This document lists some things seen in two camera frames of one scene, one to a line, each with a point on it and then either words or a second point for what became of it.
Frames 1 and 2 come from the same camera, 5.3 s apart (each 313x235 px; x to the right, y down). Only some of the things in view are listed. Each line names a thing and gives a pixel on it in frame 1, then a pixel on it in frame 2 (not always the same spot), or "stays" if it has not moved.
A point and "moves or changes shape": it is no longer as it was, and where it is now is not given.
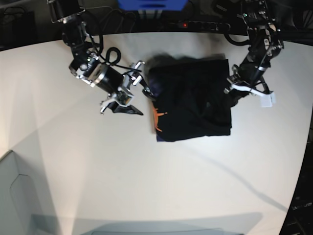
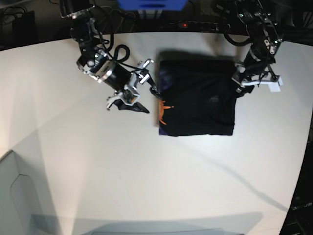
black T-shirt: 192,98 moves or changes shape
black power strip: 202,25 stays
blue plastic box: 155,5 stays
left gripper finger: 147,91 -> 153,89
